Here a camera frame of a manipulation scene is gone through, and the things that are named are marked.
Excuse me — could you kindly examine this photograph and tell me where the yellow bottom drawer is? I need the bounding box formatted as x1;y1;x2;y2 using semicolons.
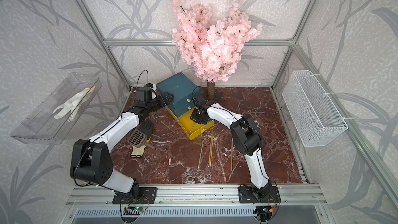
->
174;108;215;140

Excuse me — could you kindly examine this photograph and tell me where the teal yellow drawer box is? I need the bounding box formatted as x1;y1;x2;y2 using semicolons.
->
156;72;215;141

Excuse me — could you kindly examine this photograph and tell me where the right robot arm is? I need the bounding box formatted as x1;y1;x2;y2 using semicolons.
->
190;95;272;194

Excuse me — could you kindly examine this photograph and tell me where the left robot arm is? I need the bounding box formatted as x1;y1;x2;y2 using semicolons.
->
70;92;174;198

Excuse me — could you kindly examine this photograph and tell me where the brown slotted spatula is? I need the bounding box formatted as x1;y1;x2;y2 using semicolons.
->
127;129;158;150

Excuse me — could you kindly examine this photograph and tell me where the pink blossom artificial tree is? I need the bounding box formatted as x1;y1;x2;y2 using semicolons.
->
172;0;263;100

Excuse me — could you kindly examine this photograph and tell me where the white glove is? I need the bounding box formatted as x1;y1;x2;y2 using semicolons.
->
52;86;96;122

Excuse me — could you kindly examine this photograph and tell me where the left circuit board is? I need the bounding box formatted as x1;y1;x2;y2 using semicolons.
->
122;206;148;216

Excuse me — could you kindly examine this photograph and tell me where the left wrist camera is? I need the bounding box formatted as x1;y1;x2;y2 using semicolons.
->
135;83;157;102

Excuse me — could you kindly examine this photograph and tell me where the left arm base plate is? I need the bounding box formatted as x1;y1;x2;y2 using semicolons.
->
112;187;157;205

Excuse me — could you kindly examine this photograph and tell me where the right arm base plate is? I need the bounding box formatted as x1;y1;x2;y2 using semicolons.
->
238;185;281;204

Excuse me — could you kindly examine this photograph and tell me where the clear acrylic wall tray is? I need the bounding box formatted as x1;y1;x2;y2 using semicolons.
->
10;72;102;145

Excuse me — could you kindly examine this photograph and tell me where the white wire mesh basket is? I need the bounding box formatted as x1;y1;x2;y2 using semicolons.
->
282;71;348;147

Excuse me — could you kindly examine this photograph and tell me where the aluminium front rail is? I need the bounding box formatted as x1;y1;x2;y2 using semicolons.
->
65;184;327;207

